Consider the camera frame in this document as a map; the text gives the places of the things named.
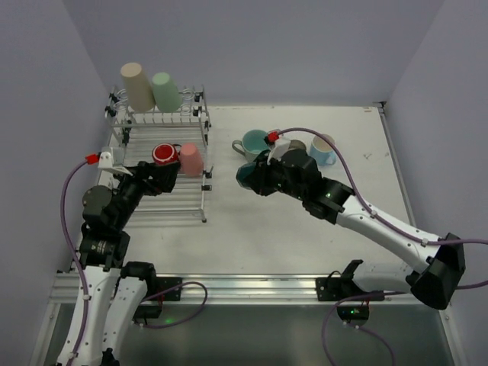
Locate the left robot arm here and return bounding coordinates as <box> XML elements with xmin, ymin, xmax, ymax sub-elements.
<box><xmin>56</xmin><ymin>162</ymin><xmax>180</xmax><ymax>365</ymax></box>

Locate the aluminium rail frame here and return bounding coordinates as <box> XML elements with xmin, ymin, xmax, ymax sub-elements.
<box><xmin>37</xmin><ymin>101</ymin><xmax>458</xmax><ymax>366</ymax></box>

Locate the dark green mug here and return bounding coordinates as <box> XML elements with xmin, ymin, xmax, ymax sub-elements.
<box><xmin>236</xmin><ymin>162</ymin><xmax>255</xmax><ymax>190</ymax></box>

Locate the red mug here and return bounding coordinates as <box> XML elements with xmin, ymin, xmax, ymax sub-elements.
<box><xmin>152</xmin><ymin>143</ymin><xmax>181</xmax><ymax>165</ymax></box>

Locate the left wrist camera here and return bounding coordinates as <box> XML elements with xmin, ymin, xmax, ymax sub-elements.
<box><xmin>98</xmin><ymin>146</ymin><xmax>133</xmax><ymax>176</ymax></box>

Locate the metal dish rack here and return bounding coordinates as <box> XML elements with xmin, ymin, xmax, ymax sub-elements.
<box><xmin>104</xmin><ymin>86</ymin><xmax>213</xmax><ymax>223</ymax></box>

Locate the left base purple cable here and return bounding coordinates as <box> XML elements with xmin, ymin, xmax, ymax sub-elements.
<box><xmin>131</xmin><ymin>281</ymin><xmax>209</xmax><ymax>329</ymax></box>

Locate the light blue patterned cup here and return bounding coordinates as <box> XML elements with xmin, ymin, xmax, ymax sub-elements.
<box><xmin>309</xmin><ymin>136</ymin><xmax>337</xmax><ymax>167</ymax></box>

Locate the pink tumbler cup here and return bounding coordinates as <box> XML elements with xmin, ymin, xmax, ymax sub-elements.
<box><xmin>179</xmin><ymin>143</ymin><xmax>204</xmax><ymax>177</ymax></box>

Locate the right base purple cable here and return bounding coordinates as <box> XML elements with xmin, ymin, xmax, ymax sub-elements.
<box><xmin>322</xmin><ymin>291</ymin><xmax>405</xmax><ymax>366</ymax></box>

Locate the sage green mug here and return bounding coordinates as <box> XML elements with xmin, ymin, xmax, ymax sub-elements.
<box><xmin>231</xmin><ymin>130</ymin><xmax>269</xmax><ymax>162</ymax></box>

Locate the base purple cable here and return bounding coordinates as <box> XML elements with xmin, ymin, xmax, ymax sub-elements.
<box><xmin>322</xmin><ymin>291</ymin><xmax>405</xmax><ymax>366</ymax></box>
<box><xmin>131</xmin><ymin>281</ymin><xmax>209</xmax><ymax>329</ymax></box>

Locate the light green tumbler cup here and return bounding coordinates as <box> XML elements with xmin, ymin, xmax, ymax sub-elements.
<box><xmin>152</xmin><ymin>72</ymin><xmax>182</xmax><ymax>113</ymax></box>

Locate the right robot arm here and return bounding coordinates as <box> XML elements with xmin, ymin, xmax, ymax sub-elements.
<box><xmin>236</xmin><ymin>149</ymin><xmax>465</xmax><ymax>310</ymax></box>

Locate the beige tumbler cup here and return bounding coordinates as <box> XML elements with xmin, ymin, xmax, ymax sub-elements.
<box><xmin>120</xmin><ymin>63</ymin><xmax>156</xmax><ymax>113</ymax></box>

